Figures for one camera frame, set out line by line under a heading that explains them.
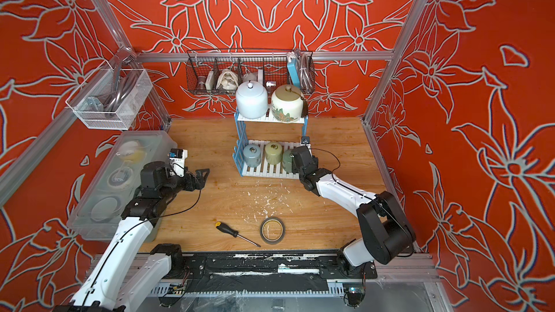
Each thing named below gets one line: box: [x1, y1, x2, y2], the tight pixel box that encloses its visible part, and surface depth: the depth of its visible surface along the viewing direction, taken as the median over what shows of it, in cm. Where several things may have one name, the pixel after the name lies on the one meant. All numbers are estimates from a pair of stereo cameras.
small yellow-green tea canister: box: [265, 141, 283, 165], surface depth 97 cm
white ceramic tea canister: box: [235, 80, 269, 120], surface depth 79 cm
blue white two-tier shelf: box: [232, 111, 311, 180], surface depth 99 cm
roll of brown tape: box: [259, 216, 286, 245], surface depth 81 cm
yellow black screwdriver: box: [215, 221, 262, 248], surface depth 82 cm
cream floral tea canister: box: [270, 84, 309, 123], surface depth 79 cm
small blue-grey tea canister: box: [242, 144, 262, 168], surface depth 94 cm
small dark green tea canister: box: [282, 148, 293, 174], surface depth 94 cm
